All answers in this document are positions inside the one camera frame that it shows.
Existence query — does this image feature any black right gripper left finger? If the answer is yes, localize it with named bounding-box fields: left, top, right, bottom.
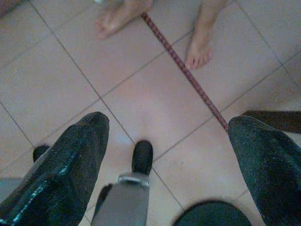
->
left=0, top=112, right=111, bottom=226

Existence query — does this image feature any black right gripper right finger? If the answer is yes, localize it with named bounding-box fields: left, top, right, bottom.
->
left=228, top=115, right=301, bottom=226

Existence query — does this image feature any dark brown wooden bar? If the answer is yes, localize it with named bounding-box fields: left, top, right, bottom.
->
left=241, top=110, right=301, bottom=134

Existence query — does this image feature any black rounded robot body part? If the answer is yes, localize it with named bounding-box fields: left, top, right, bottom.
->
left=173, top=200, right=253, bottom=226

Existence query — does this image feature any grey robot right leg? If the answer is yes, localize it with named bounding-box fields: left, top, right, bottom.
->
left=90, top=140, right=154, bottom=226

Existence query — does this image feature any person's bare left foot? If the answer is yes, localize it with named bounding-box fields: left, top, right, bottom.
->
left=185, top=0, right=230, bottom=71

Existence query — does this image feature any person's bare foot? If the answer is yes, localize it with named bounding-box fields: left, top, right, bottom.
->
left=185, top=0, right=230, bottom=71
left=95, top=0, right=153, bottom=40

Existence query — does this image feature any person's bare right foot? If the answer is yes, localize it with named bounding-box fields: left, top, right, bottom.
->
left=95, top=0, right=153, bottom=40

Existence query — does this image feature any red patterned strap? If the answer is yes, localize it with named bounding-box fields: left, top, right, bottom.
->
left=140, top=12, right=229, bottom=132

